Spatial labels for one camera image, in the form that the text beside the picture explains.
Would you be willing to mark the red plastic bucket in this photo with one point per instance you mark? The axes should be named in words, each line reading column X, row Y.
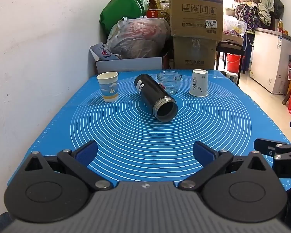
column 233, row 62

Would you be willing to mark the green plastic bag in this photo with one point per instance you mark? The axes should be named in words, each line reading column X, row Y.
column 121, row 7

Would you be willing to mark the large brown cardboard box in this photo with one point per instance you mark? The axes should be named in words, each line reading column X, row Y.
column 196, row 9

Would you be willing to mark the clear plastic bag red contents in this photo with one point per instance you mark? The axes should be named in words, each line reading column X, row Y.
column 138, row 37

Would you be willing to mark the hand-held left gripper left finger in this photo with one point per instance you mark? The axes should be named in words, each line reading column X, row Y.
column 87, row 151

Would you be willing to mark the white cardboard box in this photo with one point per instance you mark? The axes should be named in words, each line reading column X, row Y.
column 128, row 65

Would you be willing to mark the sailboat print paper cup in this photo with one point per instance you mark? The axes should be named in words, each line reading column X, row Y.
column 108, row 87

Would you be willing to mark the yellow bottle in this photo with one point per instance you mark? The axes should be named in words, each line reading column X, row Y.
column 280, row 25

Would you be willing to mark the purple floral bag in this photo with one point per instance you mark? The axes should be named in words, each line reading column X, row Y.
column 247, row 15

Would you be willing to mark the blue cloth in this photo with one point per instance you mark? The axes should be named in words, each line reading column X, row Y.
column 2, row 222

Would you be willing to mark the white printed packet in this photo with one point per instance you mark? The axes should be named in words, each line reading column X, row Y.
column 103, row 52

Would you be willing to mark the white plastic bag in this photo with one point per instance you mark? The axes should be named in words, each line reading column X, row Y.
column 234, row 25

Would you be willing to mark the clear glass jar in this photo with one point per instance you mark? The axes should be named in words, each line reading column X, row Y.
column 172, row 81

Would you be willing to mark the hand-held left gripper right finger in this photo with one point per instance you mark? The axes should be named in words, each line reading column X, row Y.
column 203, row 154

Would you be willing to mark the small red box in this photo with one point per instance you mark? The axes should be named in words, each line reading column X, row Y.
column 156, row 13

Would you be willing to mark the white floral paper cup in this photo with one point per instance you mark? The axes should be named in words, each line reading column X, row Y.
column 198, row 83

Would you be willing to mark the black thermos cup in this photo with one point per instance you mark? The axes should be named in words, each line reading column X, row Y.
column 150, row 93

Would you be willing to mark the black chair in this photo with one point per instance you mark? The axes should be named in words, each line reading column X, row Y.
column 230, row 47

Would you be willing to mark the white chest freezer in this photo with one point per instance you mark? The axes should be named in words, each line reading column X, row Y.
column 266, row 63

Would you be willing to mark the blue silicone baking mat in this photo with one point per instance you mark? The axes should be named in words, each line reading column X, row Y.
column 135, row 138

